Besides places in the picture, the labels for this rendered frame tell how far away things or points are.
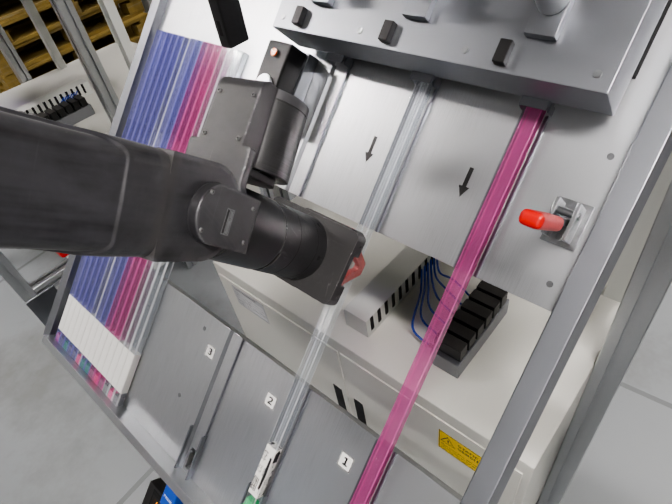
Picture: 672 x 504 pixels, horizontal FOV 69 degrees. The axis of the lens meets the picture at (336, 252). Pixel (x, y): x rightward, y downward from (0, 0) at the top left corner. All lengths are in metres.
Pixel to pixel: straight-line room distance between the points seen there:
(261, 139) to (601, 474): 1.28
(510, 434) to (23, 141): 0.38
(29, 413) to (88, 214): 1.68
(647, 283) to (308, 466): 0.46
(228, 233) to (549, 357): 0.27
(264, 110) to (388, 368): 0.56
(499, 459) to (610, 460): 1.06
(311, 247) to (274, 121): 0.11
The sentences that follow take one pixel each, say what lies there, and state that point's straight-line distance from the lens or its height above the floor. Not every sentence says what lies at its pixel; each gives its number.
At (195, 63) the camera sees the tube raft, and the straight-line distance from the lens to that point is 0.73.
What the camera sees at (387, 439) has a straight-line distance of 0.49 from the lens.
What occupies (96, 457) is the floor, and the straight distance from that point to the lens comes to 1.69.
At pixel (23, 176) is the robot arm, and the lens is 0.22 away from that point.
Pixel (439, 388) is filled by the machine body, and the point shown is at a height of 0.62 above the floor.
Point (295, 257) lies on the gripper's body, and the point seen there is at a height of 1.05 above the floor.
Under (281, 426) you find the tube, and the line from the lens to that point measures 0.56.
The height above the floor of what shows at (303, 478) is 0.79.
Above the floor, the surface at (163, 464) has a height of 0.73.
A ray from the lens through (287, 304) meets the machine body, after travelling 0.92.
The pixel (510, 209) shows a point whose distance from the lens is 0.45.
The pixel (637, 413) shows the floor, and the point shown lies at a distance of 1.58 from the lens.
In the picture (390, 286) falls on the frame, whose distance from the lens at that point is 0.86.
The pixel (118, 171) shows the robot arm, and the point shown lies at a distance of 0.24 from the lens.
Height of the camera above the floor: 1.31
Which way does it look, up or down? 44 degrees down
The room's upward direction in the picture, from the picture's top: 11 degrees counter-clockwise
